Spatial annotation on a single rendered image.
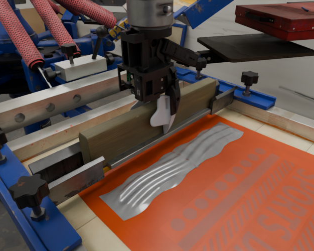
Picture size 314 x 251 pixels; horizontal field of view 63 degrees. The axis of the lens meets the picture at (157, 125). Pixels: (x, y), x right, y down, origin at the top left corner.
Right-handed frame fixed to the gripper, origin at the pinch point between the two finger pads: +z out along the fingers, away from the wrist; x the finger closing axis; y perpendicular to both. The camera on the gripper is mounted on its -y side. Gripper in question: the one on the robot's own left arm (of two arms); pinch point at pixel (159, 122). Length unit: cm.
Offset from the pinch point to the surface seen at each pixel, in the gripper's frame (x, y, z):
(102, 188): 2.8, 17.2, 5.0
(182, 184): 12.1, 6.2, 5.2
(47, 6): -59, -6, -17
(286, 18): -11, -86, -8
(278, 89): -44, -198, 72
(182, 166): 9.3, 3.0, 4.5
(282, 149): 20.3, -17.4, 5.5
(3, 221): -101, 31, 101
